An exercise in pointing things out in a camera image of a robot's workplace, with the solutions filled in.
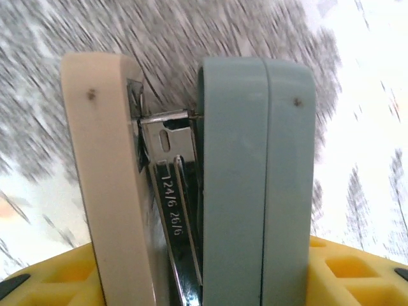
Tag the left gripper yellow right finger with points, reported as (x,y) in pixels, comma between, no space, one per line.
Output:
(357,280)

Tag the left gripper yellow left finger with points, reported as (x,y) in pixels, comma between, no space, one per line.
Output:
(48,283)

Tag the light blue pencil case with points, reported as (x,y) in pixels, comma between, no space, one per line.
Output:
(239,175)

